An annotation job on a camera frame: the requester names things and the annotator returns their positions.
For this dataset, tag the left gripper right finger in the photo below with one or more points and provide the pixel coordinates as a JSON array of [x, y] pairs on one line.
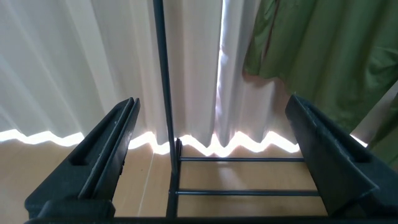
[[335, 168]]

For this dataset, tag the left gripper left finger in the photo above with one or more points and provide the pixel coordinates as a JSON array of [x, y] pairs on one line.
[[93, 168]]

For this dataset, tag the green long-sleeved shirt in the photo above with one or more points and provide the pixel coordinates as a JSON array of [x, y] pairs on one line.
[[326, 46]]

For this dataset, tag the black clothes rack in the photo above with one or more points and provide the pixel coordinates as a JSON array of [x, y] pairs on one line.
[[163, 62]]

